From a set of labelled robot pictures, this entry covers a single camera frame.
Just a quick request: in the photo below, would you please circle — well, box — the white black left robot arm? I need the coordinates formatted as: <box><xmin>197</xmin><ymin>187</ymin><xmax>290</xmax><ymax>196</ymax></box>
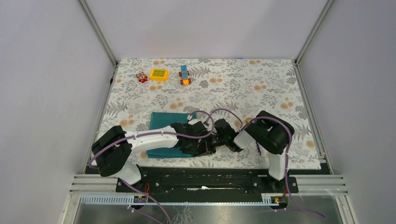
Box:
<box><xmin>88</xmin><ymin>119</ymin><xmax>212</xmax><ymax>192</ymax></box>

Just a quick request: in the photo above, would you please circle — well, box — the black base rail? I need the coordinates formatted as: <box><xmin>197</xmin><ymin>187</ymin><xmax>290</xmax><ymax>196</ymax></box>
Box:
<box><xmin>85</xmin><ymin>166</ymin><xmax>299</xmax><ymax>205</ymax></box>

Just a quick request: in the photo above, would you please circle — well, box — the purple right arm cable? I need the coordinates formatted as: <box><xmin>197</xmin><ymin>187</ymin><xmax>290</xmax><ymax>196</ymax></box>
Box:
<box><xmin>209</xmin><ymin>108</ymin><xmax>327</xmax><ymax>221</ymax></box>

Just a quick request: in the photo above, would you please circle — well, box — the floral patterned table mat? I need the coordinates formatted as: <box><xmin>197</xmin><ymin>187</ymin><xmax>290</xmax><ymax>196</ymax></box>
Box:
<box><xmin>98</xmin><ymin>58</ymin><xmax>320</xmax><ymax>169</ymax></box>

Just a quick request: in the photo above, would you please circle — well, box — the teal cloth napkin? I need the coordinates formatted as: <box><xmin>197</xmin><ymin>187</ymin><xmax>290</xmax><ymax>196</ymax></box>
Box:
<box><xmin>146</xmin><ymin>112</ymin><xmax>193</xmax><ymax>159</ymax></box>

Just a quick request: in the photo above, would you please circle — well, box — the blue orange toy car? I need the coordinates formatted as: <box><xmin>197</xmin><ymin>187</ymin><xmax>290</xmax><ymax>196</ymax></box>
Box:
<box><xmin>178</xmin><ymin>65</ymin><xmax>191</xmax><ymax>85</ymax></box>

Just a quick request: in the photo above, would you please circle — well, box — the red owl toy block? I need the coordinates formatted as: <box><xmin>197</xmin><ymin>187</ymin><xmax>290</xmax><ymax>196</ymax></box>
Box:
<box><xmin>136</xmin><ymin>71</ymin><xmax>149</xmax><ymax>83</ymax></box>

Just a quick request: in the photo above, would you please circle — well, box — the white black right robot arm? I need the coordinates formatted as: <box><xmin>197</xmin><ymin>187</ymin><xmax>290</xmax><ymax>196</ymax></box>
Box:
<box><xmin>204</xmin><ymin>111</ymin><xmax>295</xmax><ymax>192</ymax></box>

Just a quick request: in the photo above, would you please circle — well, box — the gold purple spoon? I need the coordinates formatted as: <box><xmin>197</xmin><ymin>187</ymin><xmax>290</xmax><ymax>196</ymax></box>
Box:
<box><xmin>246</xmin><ymin>118</ymin><xmax>262</xmax><ymax>155</ymax></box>

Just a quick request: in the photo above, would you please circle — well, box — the yellow toy brick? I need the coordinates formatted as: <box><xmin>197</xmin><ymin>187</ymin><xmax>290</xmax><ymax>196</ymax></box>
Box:
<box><xmin>149</xmin><ymin>69</ymin><xmax>169</xmax><ymax>82</ymax></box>

